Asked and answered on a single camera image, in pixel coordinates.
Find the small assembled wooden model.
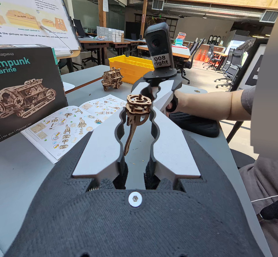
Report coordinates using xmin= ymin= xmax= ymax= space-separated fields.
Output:
xmin=101 ymin=67 xmax=124 ymax=92

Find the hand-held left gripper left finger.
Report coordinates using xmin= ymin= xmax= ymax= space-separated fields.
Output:
xmin=72 ymin=109 xmax=128 ymax=190

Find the person's black chair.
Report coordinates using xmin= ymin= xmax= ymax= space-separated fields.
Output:
xmin=226 ymin=120 xmax=257 ymax=169

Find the printed instruction sheet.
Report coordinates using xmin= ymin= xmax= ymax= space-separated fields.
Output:
xmin=0 ymin=0 xmax=75 ymax=46

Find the black framed sign board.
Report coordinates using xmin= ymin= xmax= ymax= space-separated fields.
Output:
xmin=233 ymin=38 xmax=270 ymax=92

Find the slotted wooden model piece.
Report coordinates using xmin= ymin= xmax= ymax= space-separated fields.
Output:
xmin=124 ymin=109 xmax=151 ymax=156

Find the stack of colourful flat packs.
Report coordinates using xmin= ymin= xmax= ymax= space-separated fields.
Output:
xmin=174 ymin=32 xmax=188 ymax=48

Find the person's right hand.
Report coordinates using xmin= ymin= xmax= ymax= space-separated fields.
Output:
xmin=166 ymin=90 xmax=192 ymax=118

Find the black model kit box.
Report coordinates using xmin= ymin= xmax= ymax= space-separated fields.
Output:
xmin=0 ymin=44 xmax=68 ymax=142

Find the black quilted cushion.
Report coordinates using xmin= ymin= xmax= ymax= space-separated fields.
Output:
xmin=169 ymin=111 xmax=220 ymax=138

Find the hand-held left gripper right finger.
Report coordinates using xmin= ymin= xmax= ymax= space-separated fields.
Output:
xmin=143 ymin=107 xmax=202 ymax=190

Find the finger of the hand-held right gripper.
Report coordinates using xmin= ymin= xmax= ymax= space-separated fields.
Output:
xmin=132 ymin=81 xmax=152 ymax=101
xmin=150 ymin=81 xmax=175 ymax=112

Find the white flat board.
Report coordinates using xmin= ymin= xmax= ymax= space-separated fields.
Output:
xmin=62 ymin=81 xmax=75 ymax=92

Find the silver ventilation duct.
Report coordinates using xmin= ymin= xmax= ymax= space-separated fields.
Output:
xmin=128 ymin=0 xmax=268 ymax=21

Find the yellow plastic bin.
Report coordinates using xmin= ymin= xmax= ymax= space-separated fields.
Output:
xmin=108 ymin=55 xmax=155 ymax=84

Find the stack of white boxes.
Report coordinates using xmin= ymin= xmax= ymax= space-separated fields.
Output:
xmin=97 ymin=26 xmax=125 ymax=43

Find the person's right forearm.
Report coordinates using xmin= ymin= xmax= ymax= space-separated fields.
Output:
xmin=191 ymin=86 xmax=257 ymax=121

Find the assembly instruction booklet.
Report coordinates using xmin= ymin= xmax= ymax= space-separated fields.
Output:
xmin=21 ymin=94 xmax=128 ymax=164

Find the wooden easel board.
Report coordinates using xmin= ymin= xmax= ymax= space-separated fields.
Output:
xmin=51 ymin=0 xmax=81 ymax=59

